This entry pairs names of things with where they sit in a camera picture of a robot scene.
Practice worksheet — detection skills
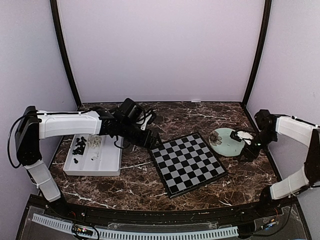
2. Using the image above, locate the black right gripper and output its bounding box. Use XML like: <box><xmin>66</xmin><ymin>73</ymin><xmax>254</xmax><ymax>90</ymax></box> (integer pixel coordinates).
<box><xmin>237</xmin><ymin>129</ymin><xmax>277</xmax><ymax>162</ymax></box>

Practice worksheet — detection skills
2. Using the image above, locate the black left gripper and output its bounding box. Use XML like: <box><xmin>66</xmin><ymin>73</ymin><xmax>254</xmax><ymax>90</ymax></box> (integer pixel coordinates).
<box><xmin>119</xmin><ymin>120</ymin><xmax>163</xmax><ymax>150</ymax></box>

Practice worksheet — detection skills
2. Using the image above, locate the black and grey chessboard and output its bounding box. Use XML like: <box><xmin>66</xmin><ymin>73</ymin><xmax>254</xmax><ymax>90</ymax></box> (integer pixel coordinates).
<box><xmin>148</xmin><ymin>132</ymin><xmax>228</xmax><ymax>199</ymax></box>

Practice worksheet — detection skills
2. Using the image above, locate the white plastic parts tray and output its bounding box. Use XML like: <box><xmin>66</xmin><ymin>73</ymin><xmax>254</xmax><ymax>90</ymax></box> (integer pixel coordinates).
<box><xmin>63</xmin><ymin>134</ymin><xmax>123</xmax><ymax>177</ymax></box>

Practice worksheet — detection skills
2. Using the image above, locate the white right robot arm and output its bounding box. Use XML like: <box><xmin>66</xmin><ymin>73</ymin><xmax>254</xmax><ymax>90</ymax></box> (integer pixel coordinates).
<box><xmin>241</xmin><ymin>109</ymin><xmax>320</xmax><ymax>217</ymax></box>

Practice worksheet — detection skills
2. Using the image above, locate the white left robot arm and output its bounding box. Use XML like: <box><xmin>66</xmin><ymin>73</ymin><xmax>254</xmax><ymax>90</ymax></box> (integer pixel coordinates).
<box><xmin>14</xmin><ymin>103</ymin><xmax>161</xmax><ymax>218</ymax></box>

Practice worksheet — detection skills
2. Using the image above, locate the pile of white chess pieces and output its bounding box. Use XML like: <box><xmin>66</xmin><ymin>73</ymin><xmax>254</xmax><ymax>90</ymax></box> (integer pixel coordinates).
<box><xmin>87</xmin><ymin>135</ymin><xmax>102</xmax><ymax>161</ymax></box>

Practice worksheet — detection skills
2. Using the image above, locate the pile of black chess pieces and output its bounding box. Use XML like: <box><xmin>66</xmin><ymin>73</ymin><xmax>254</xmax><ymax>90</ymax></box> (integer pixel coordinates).
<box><xmin>72</xmin><ymin>136</ymin><xmax>87</xmax><ymax>164</ymax></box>

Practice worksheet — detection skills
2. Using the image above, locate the light blue flower plate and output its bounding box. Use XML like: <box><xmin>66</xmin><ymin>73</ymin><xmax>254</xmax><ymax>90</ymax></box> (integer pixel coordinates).
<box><xmin>208</xmin><ymin>127</ymin><xmax>245</xmax><ymax>157</ymax></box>

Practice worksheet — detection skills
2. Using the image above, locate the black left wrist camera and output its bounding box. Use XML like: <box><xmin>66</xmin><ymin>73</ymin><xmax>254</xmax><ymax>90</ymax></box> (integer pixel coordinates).
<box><xmin>118</xmin><ymin>98</ymin><xmax>143</xmax><ymax>124</ymax></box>

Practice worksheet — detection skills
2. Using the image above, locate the black front rail base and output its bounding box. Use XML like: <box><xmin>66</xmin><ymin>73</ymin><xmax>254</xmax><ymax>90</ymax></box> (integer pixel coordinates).
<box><xmin>27</xmin><ymin>193</ymin><xmax>301</xmax><ymax>226</ymax></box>

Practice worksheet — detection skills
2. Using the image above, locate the white slotted cable duct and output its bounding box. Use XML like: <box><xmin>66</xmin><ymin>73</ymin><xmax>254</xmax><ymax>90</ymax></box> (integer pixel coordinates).
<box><xmin>31</xmin><ymin>213</ymin><xmax>239</xmax><ymax>240</ymax></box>

